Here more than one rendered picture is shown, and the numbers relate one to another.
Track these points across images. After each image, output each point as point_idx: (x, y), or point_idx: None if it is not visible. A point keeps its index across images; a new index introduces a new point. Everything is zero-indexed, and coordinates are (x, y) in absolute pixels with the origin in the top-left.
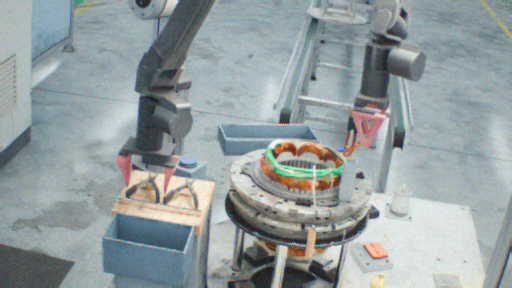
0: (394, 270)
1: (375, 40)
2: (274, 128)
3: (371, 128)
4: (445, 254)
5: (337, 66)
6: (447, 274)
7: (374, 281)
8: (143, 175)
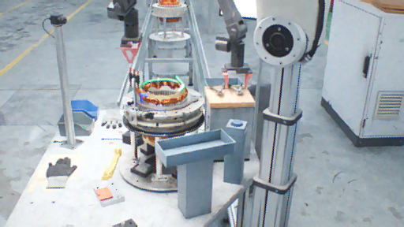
0: (92, 189)
1: (132, 8)
2: (193, 153)
3: (129, 59)
4: (44, 207)
5: None
6: (54, 186)
7: (110, 169)
8: (248, 100)
